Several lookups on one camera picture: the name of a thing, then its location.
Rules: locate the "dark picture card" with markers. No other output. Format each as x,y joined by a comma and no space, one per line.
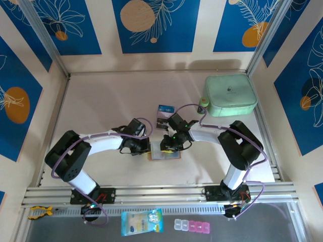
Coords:
161,124

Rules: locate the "white VIP chip card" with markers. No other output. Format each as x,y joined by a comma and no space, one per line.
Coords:
164,115

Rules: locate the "blue credit card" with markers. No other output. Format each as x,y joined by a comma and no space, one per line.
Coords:
166,109

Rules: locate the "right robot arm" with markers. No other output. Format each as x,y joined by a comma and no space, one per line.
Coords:
207,136

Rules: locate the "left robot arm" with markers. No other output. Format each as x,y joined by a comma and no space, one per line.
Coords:
106,145

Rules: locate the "green-capped dark bottle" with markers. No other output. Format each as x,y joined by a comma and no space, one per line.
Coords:
203,103

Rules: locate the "blue wet wipes packet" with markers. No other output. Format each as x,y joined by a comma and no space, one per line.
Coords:
141,223

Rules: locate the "mint green zip pouch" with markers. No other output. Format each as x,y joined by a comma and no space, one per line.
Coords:
229,85

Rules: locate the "white and pink pill organizer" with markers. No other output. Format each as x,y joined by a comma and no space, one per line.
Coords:
191,226

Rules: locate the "black base electronics module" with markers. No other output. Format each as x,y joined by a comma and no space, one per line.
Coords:
87,210
230,211

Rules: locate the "grey metal shelf panel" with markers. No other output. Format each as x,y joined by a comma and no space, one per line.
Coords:
63,232

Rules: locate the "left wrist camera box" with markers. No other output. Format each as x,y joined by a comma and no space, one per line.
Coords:
136,127

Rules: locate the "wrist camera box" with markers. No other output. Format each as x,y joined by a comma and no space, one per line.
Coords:
178,122
136,127

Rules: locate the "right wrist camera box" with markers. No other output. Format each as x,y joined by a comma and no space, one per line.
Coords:
178,122

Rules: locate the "aluminium mounting rail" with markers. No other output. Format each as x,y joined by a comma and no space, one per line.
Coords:
161,194

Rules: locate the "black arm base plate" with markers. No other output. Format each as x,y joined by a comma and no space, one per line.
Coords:
212,194
111,195

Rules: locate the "aluminium frame post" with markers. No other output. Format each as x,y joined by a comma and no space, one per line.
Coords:
266,37
46,37

